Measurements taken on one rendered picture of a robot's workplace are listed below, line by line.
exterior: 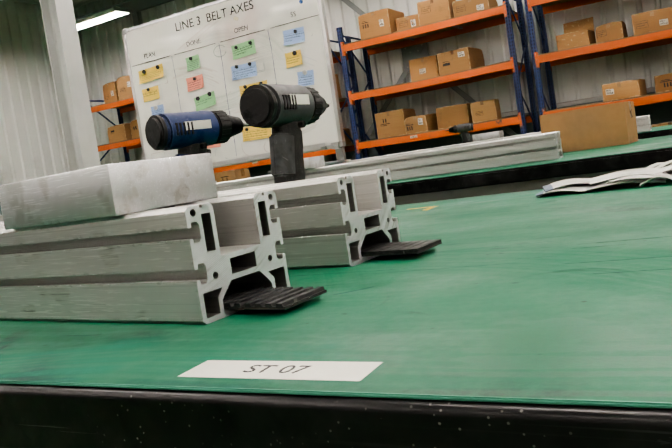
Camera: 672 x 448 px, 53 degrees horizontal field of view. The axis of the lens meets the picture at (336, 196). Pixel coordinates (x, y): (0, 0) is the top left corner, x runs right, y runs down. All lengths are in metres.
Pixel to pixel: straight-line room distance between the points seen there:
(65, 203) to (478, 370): 0.38
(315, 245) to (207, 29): 3.73
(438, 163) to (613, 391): 2.02
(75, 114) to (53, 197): 8.70
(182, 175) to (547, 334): 0.34
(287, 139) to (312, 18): 3.01
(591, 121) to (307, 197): 2.04
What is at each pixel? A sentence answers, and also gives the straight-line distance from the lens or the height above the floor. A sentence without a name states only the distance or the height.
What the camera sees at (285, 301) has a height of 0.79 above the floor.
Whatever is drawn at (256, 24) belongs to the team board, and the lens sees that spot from 4.13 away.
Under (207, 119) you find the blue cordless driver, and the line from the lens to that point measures 1.15.
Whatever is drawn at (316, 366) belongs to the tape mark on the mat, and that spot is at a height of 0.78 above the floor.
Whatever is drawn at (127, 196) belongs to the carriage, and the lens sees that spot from 0.54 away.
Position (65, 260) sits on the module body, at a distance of 0.61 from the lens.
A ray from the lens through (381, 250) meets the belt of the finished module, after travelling 0.65.
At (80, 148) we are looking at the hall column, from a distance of 9.25.
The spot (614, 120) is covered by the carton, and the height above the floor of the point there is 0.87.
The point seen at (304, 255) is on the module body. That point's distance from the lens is 0.67.
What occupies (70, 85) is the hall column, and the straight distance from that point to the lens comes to 9.35.
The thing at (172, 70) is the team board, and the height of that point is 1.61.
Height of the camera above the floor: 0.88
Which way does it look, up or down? 3 degrees down
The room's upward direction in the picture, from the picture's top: 9 degrees counter-clockwise
